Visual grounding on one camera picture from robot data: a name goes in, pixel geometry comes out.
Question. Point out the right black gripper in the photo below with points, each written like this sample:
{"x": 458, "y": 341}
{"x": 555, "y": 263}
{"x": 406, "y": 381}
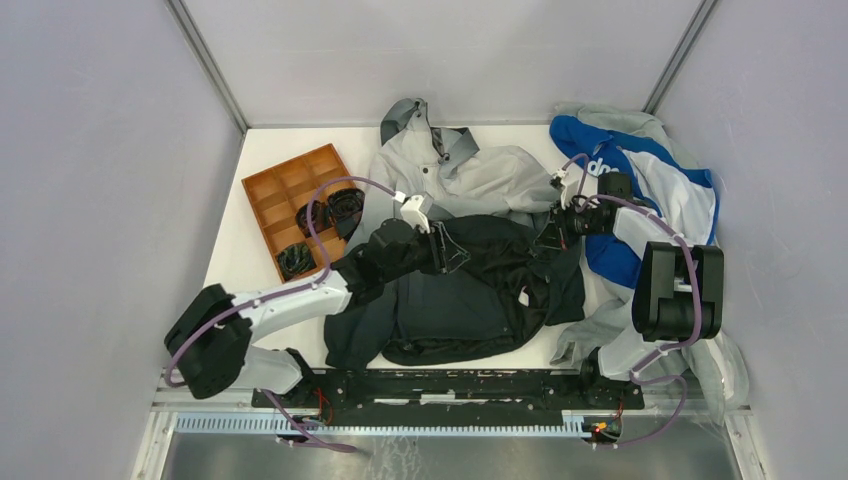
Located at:
{"x": 559, "y": 218}

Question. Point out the white slotted cable duct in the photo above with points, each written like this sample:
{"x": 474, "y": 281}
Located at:
{"x": 274, "y": 423}

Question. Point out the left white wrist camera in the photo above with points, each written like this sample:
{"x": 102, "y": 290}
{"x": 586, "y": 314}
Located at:
{"x": 414, "y": 210}

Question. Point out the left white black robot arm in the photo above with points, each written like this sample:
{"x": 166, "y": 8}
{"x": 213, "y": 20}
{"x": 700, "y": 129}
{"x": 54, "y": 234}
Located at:
{"x": 211, "y": 344}

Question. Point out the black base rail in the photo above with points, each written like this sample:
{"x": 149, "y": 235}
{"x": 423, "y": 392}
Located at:
{"x": 455, "y": 398}

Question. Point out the blue white jacket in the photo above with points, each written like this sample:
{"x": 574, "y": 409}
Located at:
{"x": 685, "y": 198}

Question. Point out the grey black zip jacket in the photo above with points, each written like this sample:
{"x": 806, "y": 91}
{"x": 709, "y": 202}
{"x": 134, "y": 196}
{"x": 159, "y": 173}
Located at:
{"x": 492, "y": 286}

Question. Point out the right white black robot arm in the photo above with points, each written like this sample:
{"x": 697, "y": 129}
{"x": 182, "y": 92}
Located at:
{"x": 678, "y": 297}

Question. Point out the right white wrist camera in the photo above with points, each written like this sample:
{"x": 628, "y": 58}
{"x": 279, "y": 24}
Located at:
{"x": 570, "y": 184}

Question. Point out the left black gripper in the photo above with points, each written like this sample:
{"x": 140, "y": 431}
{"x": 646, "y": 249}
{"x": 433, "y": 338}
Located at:
{"x": 447, "y": 255}

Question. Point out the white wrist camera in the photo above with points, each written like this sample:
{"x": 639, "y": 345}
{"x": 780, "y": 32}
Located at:
{"x": 414, "y": 210}
{"x": 570, "y": 184}

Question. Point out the orange compartment tray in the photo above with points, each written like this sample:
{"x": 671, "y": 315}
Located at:
{"x": 276, "y": 194}

